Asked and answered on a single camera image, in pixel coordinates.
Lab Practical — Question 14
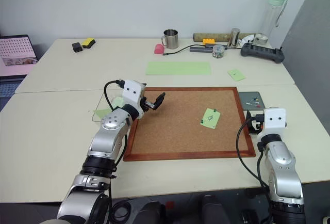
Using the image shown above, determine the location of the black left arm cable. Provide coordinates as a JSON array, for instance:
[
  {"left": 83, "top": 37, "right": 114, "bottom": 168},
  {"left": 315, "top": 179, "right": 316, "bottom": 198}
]
[{"left": 104, "top": 79, "right": 129, "bottom": 224}]

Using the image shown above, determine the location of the white plastic object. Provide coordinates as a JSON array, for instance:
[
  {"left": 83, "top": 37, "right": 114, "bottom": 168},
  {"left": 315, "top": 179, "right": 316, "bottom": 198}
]
[{"left": 238, "top": 35, "right": 256, "bottom": 46}]

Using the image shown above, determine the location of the clear bottle with green lid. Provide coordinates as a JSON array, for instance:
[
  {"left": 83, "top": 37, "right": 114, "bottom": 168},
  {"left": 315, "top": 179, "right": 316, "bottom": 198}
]
[{"left": 254, "top": 0, "right": 290, "bottom": 46}]

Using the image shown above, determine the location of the jar of pins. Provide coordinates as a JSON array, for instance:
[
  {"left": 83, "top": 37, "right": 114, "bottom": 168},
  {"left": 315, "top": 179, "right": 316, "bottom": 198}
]
[{"left": 212, "top": 44, "right": 224, "bottom": 59}]

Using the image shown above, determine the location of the yellow and black sponge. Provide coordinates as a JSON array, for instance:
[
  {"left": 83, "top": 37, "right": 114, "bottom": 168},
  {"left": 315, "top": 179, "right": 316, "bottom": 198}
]
[{"left": 81, "top": 37, "right": 96, "bottom": 49}]

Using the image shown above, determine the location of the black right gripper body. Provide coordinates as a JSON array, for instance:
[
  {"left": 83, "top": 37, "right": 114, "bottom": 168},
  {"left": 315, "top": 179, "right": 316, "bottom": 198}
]
[{"left": 251, "top": 119, "right": 264, "bottom": 135}]

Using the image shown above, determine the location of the dark grey remote controller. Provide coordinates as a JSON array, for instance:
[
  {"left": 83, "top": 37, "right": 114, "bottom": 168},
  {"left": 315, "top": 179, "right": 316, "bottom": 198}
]
[{"left": 240, "top": 40, "right": 285, "bottom": 64}]

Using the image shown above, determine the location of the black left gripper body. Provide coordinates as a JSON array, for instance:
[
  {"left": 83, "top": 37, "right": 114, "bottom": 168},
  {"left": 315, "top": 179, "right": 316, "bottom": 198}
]
[{"left": 140, "top": 96, "right": 156, "bottom": 112}]

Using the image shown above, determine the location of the grey metal plate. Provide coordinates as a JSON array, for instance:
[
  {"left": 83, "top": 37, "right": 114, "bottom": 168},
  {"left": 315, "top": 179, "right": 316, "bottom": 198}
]
[{"left": 238, "top": 91, "right": 266, "bottom": 111}]

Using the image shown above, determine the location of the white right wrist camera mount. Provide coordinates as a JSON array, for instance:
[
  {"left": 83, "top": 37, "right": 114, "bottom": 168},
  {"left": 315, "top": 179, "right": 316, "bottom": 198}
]
[{"left": 260, "top": 108, "right": 287, "bottom": 139}]

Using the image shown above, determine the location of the green note with drawing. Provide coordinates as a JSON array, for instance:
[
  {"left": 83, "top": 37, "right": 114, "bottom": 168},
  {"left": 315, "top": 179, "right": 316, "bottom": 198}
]
[{"left": 200, "top": 108, "right": 222, "bottom": 130}]

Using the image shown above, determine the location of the small plain green note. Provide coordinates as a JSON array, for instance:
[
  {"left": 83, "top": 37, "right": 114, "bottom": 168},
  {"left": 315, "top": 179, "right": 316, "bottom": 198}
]
[{"left": 227, "top": 68, "right": 246, "bottom": 82}]

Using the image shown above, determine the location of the dark rounded shape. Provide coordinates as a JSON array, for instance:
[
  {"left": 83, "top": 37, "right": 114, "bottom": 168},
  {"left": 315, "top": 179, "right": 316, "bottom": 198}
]
[
  {"left": 128, "top": 200, "right": 166, "bottom": 224},
  {"left": 201, "top": 194, "right": 230, "bottom": 224}
]

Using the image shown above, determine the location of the large green paper sheet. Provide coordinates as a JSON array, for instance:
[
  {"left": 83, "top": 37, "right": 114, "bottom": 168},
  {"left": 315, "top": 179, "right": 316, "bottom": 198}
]
[{"left": 145, "top": 61, "right": 212, "bottom": 76}]

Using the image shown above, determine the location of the steel cylinder cup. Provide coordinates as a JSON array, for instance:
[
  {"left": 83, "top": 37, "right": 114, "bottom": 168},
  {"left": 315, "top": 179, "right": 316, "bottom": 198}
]
[{"left": 227, "top": 27, "right": 241, "bottom": 49}]

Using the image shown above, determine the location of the black usb cable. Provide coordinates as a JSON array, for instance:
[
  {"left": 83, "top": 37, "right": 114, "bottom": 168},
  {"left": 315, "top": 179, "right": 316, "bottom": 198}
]
[{"left": 162, "top": 44, "right": 196, "bottom": 56}]

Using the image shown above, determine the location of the cork board with wooden frame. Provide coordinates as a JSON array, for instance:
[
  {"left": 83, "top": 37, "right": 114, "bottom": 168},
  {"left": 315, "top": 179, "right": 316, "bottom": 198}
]
[{"left": 123, "top": 86, "right": 257, "bottom": 162}]

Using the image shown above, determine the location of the coiled black cable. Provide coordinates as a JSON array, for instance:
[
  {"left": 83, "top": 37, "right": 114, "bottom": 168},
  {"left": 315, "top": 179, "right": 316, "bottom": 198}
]
[{"left": 112, "top": 199, "right": 133, "bottom": 222}]

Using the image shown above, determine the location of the brown cardboard tube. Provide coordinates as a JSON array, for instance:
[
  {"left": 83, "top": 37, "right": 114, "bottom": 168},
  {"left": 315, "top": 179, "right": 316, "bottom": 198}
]
[{"left": 193, "top": 33, "right": 256, "bottom": 42}]

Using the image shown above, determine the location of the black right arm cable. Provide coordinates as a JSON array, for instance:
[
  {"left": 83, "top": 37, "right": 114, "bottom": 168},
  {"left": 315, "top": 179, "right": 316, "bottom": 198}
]
[{"left": 236, "top": 114, "right": 272, "bottom": 224}]

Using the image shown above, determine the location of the stainless steel mug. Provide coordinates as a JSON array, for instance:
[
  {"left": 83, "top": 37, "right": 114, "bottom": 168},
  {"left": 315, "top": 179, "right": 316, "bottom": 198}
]
[{"left": 161, "top": 29, "right": 179, "bottom": 50}]

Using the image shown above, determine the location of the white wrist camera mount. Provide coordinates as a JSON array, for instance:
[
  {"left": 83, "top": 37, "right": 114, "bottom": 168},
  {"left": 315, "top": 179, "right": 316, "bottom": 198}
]
[
  {"left": 260, "top": 108, "right": 287, "bottom": 139},
  {"left": 121, "top": 79, "right": 147, "bottom": 119}
]

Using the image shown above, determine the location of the grey partition panel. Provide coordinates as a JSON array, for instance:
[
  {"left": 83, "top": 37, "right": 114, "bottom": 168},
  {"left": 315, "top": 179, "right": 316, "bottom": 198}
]
[{"left": 279, "top": 0, "right": 330, "bottom": 121}]

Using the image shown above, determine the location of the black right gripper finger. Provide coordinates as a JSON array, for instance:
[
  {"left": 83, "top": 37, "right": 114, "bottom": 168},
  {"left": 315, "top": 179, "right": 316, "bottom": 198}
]
[{"left": 246, "top": 110, "right": 253, "bottom": 135}]

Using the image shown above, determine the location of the grey usb hub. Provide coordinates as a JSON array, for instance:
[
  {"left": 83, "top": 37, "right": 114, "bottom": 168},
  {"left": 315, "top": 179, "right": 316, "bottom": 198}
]
[{"left": 190, "top": 45, "right": 215, "bottom": 54}]

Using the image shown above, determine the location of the clear plastic tray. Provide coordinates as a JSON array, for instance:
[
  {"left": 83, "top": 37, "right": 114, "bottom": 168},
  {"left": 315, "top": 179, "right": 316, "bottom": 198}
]
[{"left": 91, "top": 89, "right": 129, "bottom": 123}]

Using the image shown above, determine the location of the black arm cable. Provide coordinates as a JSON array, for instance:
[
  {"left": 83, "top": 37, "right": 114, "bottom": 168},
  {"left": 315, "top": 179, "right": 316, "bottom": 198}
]
[
  {"left": 104, "top": 79, "right": 129, "bottom": 224},
  {"left": 236, "top": 114, "right": 272, "bottom": 224}
]

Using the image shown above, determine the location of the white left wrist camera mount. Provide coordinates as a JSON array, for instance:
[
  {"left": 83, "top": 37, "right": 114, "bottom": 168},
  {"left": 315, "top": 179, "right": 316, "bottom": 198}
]
[{"left": 121, "top": 79, "right": 147, "bottom": 119}]

